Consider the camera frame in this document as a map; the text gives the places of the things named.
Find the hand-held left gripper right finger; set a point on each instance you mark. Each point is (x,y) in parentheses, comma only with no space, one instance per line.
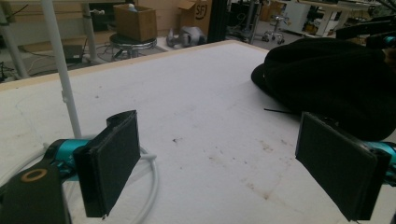
(336,161)

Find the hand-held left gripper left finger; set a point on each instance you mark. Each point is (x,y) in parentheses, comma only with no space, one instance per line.
(112,161)

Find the black cloth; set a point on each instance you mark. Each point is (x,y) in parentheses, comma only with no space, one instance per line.
(330,81)

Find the white desk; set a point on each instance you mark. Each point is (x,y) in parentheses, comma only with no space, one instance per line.
(327,9)

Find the chrome rolling stool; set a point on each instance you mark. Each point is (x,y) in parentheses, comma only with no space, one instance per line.
(275,29)

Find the white stand pole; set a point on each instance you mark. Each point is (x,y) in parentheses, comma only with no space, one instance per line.
(60,68)

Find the black flat box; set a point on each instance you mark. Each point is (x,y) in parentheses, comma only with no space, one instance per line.
(73,53)

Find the round black stool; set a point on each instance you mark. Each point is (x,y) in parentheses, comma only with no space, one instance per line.
(132,43)

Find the white table leg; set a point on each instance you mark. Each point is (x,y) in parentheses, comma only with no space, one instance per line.
(88,34)
(12,49)

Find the open brown cardboard box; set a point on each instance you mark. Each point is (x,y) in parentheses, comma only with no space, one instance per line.
(135,23)

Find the grey bundle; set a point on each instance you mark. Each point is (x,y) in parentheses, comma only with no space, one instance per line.
(186,37)

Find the black metal column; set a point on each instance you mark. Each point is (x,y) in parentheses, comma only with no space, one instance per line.
(218,20)

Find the printed cardboard box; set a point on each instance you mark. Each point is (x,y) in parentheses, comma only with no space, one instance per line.
(199,15)

